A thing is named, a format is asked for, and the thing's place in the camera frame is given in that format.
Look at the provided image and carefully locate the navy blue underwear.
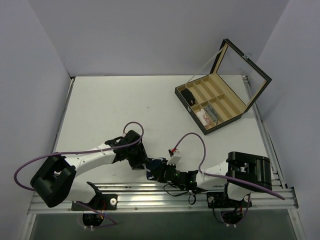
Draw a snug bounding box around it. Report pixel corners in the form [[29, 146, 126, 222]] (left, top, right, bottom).
[[146, 157, 167, 181]]

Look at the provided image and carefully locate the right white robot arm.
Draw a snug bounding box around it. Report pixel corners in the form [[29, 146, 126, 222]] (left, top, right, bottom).
[[146, 151, 273, 207]]

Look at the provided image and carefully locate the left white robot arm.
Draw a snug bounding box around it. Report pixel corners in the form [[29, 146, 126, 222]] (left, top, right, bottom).
[[30, 130, 148, 210]]

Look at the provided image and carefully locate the white pink rolled cloth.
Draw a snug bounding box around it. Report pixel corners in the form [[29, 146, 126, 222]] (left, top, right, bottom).
[[196, 109, 210, 126]]

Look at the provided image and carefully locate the grey rolled cloth in box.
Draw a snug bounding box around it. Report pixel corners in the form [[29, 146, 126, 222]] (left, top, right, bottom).
[[204, 104, 219, 124]]

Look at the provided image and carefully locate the black rolled cloth in box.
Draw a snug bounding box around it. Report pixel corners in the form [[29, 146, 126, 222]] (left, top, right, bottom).
[[180, 88, 196, 106]]

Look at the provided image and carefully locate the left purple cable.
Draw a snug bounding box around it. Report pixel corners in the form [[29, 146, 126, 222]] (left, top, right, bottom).
[[13, 121, 145, 230]]

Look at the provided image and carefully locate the purple cable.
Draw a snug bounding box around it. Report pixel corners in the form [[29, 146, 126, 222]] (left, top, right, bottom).
[[167, 132, 286, 227], [13, 121, 145, 230]]

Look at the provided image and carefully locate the aluminium rail frame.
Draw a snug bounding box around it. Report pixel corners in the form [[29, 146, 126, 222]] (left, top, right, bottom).
[[24, 75, 306, 240]]

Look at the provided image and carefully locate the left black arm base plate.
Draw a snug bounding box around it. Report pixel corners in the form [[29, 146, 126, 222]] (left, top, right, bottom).
[[71, 193, 118, 211]]

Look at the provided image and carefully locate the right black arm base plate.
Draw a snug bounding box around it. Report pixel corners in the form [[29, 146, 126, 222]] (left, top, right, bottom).
[[206, 191, 253, 209]]

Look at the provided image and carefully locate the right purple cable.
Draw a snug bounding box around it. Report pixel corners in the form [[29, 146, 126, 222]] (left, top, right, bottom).
[[167, 132, 286, 227]]

